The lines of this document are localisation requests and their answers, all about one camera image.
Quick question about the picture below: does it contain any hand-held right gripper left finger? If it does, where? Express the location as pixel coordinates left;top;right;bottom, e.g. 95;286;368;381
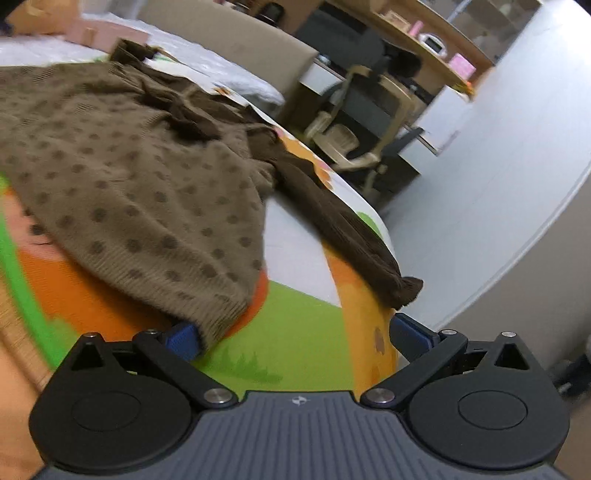
61;322;239;409

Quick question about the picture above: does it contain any beige office chair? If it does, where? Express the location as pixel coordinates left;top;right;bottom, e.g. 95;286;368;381
302;44;428;188

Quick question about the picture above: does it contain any tan plush toy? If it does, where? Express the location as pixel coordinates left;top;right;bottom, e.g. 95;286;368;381
7;0;89;37

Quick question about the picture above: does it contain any printed cartoon animal blanket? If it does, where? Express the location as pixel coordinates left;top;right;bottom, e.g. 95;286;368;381
0;44;403;403

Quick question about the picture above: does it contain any pink tissue box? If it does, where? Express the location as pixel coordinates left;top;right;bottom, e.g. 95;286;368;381
448;52;476;78

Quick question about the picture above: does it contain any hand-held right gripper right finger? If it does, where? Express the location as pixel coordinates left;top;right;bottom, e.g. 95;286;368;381
360;312;533;409

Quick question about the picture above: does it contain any brown polka-dot sweater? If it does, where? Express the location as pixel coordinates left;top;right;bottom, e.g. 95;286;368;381
0;39;424;354

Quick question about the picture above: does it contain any white drawer cabinet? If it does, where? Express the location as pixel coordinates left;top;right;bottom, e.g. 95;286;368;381
413;85;472;155

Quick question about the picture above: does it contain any beige bed headboard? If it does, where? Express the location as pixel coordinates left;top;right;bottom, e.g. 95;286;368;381
137;0;320;121

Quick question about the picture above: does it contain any dark floor object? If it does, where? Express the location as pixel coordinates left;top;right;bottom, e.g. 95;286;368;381
551;355;591;398

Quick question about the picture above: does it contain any wooden desk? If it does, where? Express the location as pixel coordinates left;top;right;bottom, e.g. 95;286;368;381
323;0;497;95

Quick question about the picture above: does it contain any white alarm clock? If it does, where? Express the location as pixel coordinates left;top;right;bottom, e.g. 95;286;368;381
418;32;447;55

